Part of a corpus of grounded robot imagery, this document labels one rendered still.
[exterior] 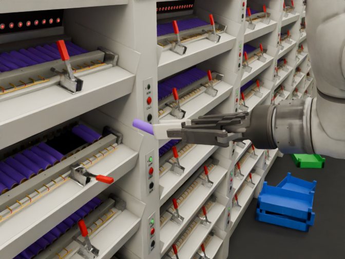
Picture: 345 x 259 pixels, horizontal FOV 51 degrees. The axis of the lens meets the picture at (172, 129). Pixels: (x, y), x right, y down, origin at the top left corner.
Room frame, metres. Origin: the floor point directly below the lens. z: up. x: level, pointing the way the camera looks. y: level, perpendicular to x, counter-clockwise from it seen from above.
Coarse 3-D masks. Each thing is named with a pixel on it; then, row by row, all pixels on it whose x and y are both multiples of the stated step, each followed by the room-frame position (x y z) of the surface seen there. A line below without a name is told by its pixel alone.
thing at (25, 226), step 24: (96, 120) 0.84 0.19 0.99; (120, 144) 0.80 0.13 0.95; (96, 168) 0.69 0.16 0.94; (120, 168) 0.72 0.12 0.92; (48, 192) 0.58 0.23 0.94; (72, 192) 0.60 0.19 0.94; (96, 192) 0.65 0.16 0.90; (24, 216) 0.51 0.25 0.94; (48, 216) 0.53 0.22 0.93; (0, 240) 0.46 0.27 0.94; (24, 240) 0.48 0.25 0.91
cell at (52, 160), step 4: (32, 148) 0.67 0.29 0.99; (36, 148) 0.67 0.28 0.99; (36, 152) 0.67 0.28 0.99; (40, 152) 0.67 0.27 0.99; (44, 152) 0.67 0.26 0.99; (40, 156) 0.66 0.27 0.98; (44, 156) 0.66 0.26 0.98; (48, 156) 0.66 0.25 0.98; (52, 156) 0.66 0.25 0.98; (48, 160) 0.65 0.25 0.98; (52, 160) 0.65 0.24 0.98; (56, 160) 0.66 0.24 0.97; (52, 164) 0.65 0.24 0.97
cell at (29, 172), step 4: (8, 160) 0.62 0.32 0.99; (12, 160) 0.62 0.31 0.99; (16, 160) 0.62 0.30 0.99; (8, 164) 0.61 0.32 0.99; (12, 164) 0.61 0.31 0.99; (16, 164) 0.61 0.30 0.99; (20, 164) 0.61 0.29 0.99; (16, 168) 0.61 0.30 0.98; (20, 168) 0.61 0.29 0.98; (24, 168) 0.61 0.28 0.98; (20, 172) 0.60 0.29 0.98; (24, 172) 0.60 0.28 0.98; (28, 172) 0.60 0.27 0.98; (32, 172) 0.60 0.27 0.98; (28, 176) 0.59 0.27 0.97
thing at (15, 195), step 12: (96, 144) 0.73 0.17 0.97; (108, 144) 0.76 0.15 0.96; (72, 156) 0.67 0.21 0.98; (84, 156) 0.68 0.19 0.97; (96, 156) 0.71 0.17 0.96; (60, 168) 0.63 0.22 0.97; (36, 180) 0.58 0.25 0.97; (48, 180) 0.60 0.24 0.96; (12, 192) 0.53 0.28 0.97; (24, 192) 0.54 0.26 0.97; (0, 204) 0.50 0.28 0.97; (12, 204) 0.52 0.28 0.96; (0, 216) 0.49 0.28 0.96
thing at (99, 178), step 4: (84, 172) 0.63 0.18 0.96; (88, 176) 0.62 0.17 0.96; (92, 176) 0.62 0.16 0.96; (96, 176) 0.62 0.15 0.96; (100, 176) 0.61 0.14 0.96; (104, 176) 0.61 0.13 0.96; (100, 180) 0.61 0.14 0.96; (104, 180) 0.60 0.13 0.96; (108, 180) 0.60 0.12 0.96; (112, 180) 0.60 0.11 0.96
